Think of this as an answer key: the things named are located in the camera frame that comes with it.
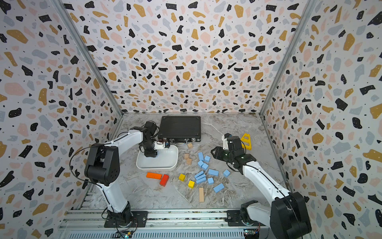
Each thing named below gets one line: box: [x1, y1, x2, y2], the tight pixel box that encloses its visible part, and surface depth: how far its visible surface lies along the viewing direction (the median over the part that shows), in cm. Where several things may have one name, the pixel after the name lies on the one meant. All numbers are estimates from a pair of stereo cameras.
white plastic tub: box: [135, 144, 179, 172], surface depth 91 cm
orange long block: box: [146, 172, 163, 180], surface depth 90 cm
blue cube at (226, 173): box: [222, 169, 231, 178], surface depth 89 cm
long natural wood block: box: [198, 187, 205, 203], surface depth 83 cm
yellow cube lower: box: [187, 180, 196, 189], surface depth 85 cm
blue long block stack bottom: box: [196, 176, 207, 185], surface depth 87 cm
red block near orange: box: [159, 174, 170, 187], surface depth 88 cm
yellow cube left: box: [178, 173, 186, 182], surface depth 87 cm
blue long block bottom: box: [212, 182, 225, 194], surface depth 85 cm
